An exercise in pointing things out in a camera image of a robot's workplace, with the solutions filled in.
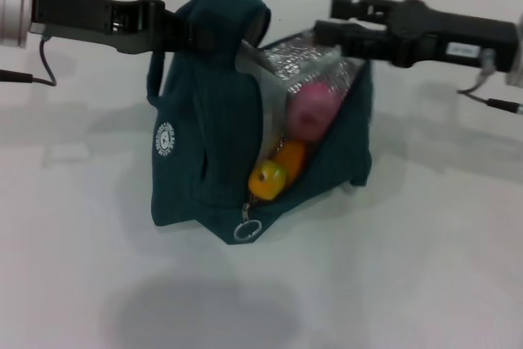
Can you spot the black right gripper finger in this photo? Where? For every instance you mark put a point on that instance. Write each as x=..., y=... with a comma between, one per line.
x=351, y=38
x=359, y=7

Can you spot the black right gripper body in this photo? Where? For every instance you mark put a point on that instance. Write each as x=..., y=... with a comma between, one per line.
x=449, y=38

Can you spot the yellow banana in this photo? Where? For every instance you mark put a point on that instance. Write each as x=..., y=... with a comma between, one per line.
x=269, y=179

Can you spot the pink toy peach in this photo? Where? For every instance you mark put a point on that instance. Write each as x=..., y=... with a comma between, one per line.
x=312, y=110

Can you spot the dark teal insulated lunch bag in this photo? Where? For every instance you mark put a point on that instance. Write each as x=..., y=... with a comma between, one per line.
x=204, y=140

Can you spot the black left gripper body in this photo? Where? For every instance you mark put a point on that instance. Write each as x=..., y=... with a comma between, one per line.
x=81, y=20

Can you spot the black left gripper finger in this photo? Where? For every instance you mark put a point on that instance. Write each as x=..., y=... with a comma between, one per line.
x=204, y=38

